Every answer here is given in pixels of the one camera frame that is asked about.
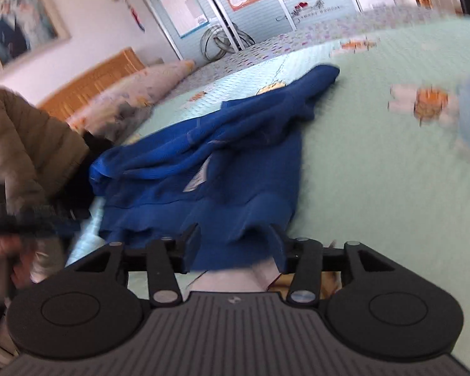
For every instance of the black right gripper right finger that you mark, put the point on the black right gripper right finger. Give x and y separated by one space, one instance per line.
368 301

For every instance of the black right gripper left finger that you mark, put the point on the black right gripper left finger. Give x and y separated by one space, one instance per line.
99 302

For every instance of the blue knit garment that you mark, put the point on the blue knit garment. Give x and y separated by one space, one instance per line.
234 173

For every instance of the green quilted bed cover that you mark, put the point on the green quilted bed cover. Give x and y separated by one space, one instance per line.
371 173

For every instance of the floral pillow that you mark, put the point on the floral pillow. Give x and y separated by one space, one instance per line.
117 112

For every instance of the wooden headboard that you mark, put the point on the wooden headboard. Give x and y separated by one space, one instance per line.
79 92

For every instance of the framed wedding photo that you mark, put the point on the framed wedding photo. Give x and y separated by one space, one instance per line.
28 28

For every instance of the blue bordered poster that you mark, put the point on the blue bordered poster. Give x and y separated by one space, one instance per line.
186 16

